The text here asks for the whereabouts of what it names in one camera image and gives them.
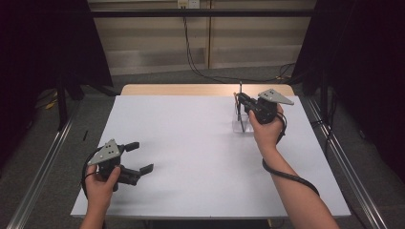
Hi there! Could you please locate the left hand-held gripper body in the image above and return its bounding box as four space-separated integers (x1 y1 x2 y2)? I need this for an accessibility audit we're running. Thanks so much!
86 138 141 193

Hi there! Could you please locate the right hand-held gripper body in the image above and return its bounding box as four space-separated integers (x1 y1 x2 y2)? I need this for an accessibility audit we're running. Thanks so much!
249 88 295 125

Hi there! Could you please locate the black cosmetic pencil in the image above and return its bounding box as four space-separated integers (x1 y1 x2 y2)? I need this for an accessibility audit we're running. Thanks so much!
238 81 246 133

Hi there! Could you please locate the clear acrylic organizer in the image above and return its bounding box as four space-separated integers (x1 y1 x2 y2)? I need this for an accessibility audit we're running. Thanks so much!
231 100 256 134

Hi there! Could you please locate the person's right hand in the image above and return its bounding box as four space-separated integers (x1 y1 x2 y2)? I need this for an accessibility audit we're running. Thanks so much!
247 104 286 154

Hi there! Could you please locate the person's left hand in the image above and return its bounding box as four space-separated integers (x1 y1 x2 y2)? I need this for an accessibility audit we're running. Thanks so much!
84 165 122 209

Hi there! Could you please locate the black metal stand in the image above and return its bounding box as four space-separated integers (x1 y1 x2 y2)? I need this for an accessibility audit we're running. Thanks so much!
55 71 70 132
319 68 330 122

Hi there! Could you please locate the black curtain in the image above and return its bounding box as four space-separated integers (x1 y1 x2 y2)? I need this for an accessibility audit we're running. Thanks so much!
0 0 114 166
292 0 405 175

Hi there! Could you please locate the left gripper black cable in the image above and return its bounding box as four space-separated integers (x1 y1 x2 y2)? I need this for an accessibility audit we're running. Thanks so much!
80 146 103 199

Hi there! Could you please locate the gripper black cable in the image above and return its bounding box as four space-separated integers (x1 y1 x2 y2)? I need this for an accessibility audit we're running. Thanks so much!
80 146 103 199
261 111 320 197

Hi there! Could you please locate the aluminium frame rail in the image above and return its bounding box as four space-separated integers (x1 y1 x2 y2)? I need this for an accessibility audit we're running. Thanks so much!
304 94 388 229
6 101 82 229

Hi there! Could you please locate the black power cable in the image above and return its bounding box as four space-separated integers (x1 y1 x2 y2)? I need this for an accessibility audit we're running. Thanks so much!
181 7 295 84
182 7 295 83

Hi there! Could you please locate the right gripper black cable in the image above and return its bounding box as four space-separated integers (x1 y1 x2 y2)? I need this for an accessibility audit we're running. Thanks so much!
261 111 320 197

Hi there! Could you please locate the white wall socket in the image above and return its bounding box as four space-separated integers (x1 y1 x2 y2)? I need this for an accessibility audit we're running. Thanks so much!
177 0 201 10

